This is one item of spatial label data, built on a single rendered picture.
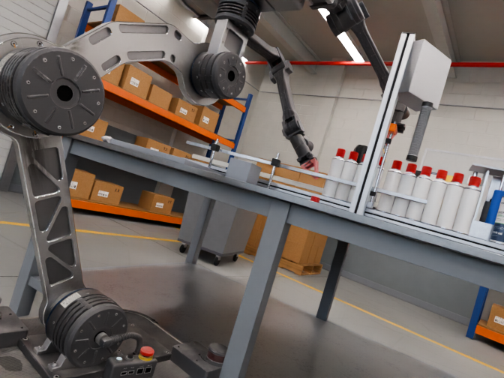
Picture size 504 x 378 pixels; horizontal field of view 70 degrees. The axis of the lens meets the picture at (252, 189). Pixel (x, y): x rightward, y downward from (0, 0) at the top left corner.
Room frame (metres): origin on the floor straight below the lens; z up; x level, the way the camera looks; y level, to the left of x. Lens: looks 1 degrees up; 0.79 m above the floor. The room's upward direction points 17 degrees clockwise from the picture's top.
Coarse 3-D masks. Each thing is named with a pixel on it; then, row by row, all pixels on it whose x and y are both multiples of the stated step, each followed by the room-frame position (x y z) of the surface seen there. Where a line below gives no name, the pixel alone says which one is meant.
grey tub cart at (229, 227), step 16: (192, 208) 3.85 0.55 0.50; (224, 208) 3.73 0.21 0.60; (240, 208) 3.77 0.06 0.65; (192, 224) 3.84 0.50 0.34; (208, 224) 3.78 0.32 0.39; (224, 224) 3.73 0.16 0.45; (240, 224) 3.94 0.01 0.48; (208, 240) 3.78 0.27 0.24; (224, 240) 3.72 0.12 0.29; (240, 240) 4.13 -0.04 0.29
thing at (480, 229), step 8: (496, 176) 1.35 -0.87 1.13; (496, 184) 1.34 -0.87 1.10; (488, 192) 1.35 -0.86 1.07; (480, 200) 1.30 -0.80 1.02; (488, 200) 1.35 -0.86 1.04; (488, 208) 1.31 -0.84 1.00; (472, 224) 1.26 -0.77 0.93; (480, 224) 1.25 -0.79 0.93; (488, 224) 1.24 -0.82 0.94; (472, 232) 1.25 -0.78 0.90; (480, 232) 1.24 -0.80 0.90; (488, 232) 1.23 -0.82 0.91; (488, 240) 1.23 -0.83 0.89
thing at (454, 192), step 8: (456, 176) 1.26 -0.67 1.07; (448, 184) 1.27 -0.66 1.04; (456, 184) 1.24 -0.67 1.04; (448, 192) 1.26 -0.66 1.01; (456, 192) 1.24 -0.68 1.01; (448, 200) 1.25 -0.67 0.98; (456, 200) 1.24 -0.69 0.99; (448, 208) 1.24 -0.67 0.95; (456, 208) 1.24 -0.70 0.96; (440, 216) 1.26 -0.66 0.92; (448, 216) 1.24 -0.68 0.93; (440, 224) 1.25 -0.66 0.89; (448, 224) 1.24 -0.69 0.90
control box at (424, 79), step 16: (416, 48) 1.22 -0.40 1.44; (432, 48) 1.22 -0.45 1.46; (416, 64) 1.20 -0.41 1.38; (432, 64) 1.24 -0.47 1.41; (448, 64) 1.28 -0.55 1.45; (416, 80) 1.21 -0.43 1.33; (432, 80) 1.25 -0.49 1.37; (400, 96) 1.26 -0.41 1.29; (416, 96) 1.22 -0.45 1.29; (432, 96) 1.26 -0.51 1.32
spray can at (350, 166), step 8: (352, 152) 1.42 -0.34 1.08; (352, 160) 1.42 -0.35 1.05; (344, 168) 1.43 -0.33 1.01; (352, 168) 1.41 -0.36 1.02; (344, 176) 1.42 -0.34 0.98; (352, 176) 1.42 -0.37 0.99; (344, 184) 1.41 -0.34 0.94; (336, 192) 1.43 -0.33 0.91; (344, 192) 1.41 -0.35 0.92; (344, 200) 1.41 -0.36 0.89
